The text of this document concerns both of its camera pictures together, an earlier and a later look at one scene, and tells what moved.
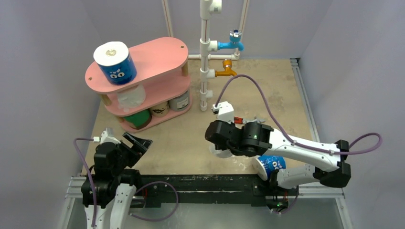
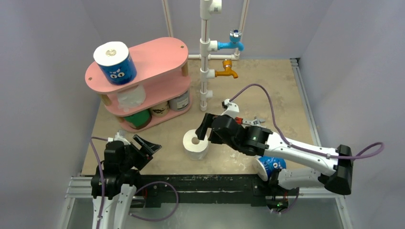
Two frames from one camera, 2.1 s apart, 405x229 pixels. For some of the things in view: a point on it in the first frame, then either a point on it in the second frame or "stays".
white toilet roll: (221, 153) → (195, 149)
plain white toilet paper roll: (131, 97) stays
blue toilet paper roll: (115, 63) stays
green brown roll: (138, 120) stays
